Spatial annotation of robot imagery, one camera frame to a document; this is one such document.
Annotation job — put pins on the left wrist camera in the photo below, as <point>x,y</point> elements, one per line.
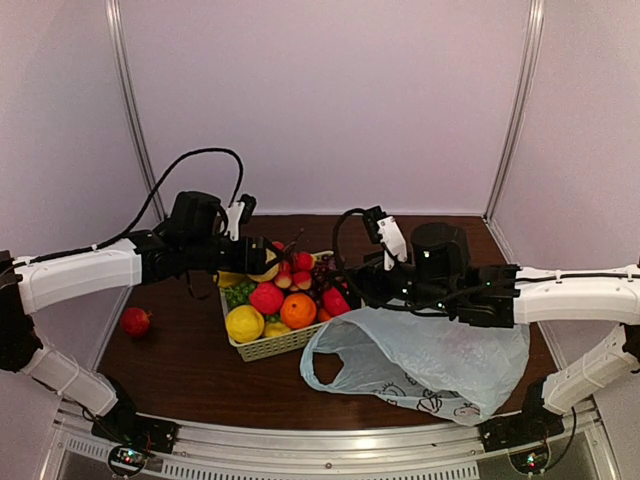
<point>239,214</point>

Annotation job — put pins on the red lychee bunch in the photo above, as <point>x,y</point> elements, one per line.
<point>295,267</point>

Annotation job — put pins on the left aluminium frame post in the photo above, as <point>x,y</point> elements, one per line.
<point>133,118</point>

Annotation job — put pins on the orange fruit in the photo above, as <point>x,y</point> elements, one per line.
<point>298,311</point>

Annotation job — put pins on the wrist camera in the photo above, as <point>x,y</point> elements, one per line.
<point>384,230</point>
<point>239,214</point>

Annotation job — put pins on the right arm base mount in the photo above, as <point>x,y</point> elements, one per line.
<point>524,435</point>

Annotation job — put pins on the long yellow fruit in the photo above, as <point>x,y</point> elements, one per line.
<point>226,280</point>

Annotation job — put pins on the dark red fruit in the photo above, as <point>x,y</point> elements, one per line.
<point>135,322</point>

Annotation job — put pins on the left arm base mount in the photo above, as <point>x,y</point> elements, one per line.
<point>137,437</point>

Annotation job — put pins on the green grape bunch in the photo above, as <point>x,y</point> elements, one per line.
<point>238,295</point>

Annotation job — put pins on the large yellow lemon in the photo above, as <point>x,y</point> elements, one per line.
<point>244,324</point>

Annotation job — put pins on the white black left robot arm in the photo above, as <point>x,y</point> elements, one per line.
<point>199,235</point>

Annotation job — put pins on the front aluminium rail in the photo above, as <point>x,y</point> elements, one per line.
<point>440,451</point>

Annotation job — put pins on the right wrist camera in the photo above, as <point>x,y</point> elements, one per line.
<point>384,230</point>

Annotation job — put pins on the dark purple grape bunch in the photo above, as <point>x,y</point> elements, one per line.
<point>324,276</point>

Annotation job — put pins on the small yellow lemon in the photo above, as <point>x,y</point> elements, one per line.
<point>275,329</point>

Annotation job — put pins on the light blue plastic bag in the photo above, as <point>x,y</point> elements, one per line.
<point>431,365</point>

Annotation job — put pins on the pink red round fruit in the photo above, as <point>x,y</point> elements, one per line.
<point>334,302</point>

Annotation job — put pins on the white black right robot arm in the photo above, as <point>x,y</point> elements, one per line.
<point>430,273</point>

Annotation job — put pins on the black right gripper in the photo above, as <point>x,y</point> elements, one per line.
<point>373,274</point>

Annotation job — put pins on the beige perforated plastic basket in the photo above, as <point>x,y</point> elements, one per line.
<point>296,339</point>

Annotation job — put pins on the aluminium frame post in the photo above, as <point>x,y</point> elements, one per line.
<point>528,66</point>
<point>133,118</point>

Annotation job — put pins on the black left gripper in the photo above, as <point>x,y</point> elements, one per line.
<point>254,263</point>

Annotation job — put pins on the right aluminium frame post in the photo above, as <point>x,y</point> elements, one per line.
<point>528,66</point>

